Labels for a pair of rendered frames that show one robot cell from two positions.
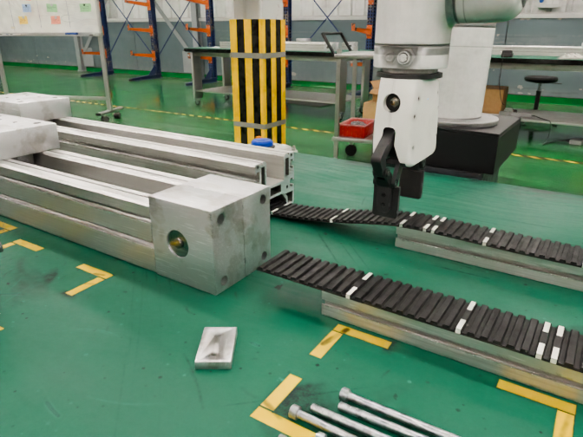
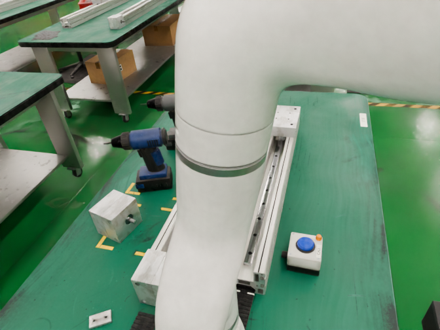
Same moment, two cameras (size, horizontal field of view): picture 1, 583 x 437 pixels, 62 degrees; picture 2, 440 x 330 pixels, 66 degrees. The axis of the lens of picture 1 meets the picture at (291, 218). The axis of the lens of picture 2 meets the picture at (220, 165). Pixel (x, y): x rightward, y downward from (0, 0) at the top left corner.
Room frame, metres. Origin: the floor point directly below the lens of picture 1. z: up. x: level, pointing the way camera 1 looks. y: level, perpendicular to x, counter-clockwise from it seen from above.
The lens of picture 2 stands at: (0.56, -0.43, 1.52)
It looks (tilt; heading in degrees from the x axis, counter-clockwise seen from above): 37 degrees down; 77
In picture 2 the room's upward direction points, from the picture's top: 6 degrees counter-clockwise
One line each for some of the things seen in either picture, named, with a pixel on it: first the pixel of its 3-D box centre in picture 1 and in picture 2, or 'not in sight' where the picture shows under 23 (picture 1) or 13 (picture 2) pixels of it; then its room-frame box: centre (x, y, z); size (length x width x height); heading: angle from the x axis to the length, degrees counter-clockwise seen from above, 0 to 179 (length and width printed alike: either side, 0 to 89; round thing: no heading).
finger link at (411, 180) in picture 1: (415, 171); not in sight; (0.63, -0.17, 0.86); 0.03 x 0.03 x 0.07; 57
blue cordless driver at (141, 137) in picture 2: not in sight; (141, 160); (0.52, 0.52, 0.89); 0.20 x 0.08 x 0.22; 169
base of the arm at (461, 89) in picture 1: (456, 75); not in sight; (1.05, -0.34, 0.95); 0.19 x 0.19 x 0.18
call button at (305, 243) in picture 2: (262, 145); (305, 244); (0.87, 0.05, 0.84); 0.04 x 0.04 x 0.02
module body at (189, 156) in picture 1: (104, 151); (272, 175); (0.91, 0.36, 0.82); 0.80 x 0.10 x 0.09; 57
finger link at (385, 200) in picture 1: (383, 192); not in sight; (0.54, -0.11, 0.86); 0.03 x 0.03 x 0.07; 57
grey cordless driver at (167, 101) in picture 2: not in sight; (170, 121); (0.65, 0.73, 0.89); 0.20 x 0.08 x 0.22; 163
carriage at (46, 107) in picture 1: (26, 113); (283, 123); (1.05, 0.57, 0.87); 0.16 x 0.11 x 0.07; 57
